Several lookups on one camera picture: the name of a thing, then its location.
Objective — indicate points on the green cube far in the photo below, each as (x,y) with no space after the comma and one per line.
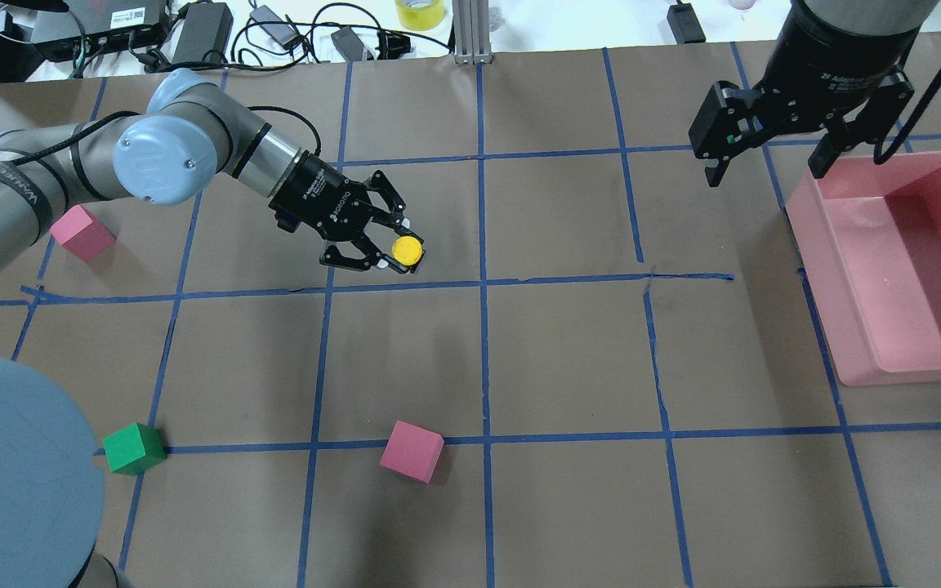
(133,449)

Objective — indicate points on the pink cube far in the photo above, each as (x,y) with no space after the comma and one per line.
(82,234)

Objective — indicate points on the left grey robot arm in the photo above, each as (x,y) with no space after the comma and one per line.
(51,493)

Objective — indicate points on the aluminium frame post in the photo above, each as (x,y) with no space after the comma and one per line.
(471,33)

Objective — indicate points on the pink cube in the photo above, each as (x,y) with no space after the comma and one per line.
(412,451)
(82,234)

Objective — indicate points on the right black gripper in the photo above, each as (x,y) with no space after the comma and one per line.
(818,65)

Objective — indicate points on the pink plastic bin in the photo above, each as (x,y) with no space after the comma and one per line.
(870,240)

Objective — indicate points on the yellow tape roll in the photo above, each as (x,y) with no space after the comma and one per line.
(418,15)

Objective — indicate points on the pink cube centre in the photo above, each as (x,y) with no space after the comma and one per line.
(412,451)

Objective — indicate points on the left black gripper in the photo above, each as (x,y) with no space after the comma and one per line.
(313,193)

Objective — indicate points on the yellow black push button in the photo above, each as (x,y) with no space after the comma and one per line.
(408,251)

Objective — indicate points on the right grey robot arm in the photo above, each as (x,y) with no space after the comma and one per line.
(838,67)

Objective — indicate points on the black power adapter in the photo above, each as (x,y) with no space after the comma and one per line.
(684,24)

